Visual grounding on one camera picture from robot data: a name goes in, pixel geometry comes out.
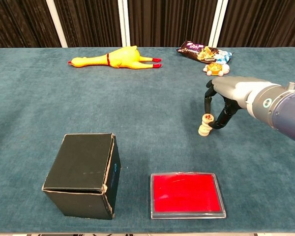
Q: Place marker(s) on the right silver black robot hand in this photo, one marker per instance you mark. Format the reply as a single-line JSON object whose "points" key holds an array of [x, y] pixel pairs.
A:
{"points": [[231, 86]]}

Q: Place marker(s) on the right blue robot arm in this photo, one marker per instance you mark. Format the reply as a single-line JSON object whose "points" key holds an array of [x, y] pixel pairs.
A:
{"points": [[285, 110]]}

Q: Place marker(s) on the orange white turtle toy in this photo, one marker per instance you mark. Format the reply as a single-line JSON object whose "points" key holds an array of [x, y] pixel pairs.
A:
{"points": [[215, 69]]}

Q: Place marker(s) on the dark purple snack bag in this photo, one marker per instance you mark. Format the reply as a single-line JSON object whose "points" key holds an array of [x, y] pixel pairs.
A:
{"points": [[199, 51]]}

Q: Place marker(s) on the yellow rubber chicken toy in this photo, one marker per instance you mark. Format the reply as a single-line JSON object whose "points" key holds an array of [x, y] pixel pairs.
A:
{"points": [[123, 59]]}

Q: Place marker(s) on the red ink pad clear case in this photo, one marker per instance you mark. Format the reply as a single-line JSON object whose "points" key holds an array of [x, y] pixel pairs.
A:
{"points": [[186, 194]]}

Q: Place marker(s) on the teal table cloth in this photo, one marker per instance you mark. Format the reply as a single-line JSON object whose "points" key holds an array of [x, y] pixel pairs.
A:
{"points": [[64, 98]]}

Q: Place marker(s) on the black cardboard box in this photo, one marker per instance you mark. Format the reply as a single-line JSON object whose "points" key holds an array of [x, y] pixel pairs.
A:
{"points": [[81, 162]]}

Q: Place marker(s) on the white partition post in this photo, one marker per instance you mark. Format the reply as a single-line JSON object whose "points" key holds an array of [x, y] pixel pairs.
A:
{"points": [[217, 24], [56, 24], [124, 24]]}

